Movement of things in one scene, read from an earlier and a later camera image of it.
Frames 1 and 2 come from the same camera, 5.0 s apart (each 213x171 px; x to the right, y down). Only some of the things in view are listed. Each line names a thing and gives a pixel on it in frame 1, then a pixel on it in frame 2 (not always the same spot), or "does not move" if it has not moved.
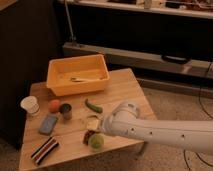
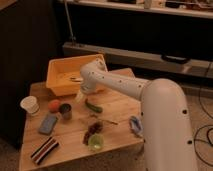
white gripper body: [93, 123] -> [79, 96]
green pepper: [93, 107] does not move
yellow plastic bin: [77, 74] does not move
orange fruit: [54, 106] does not move
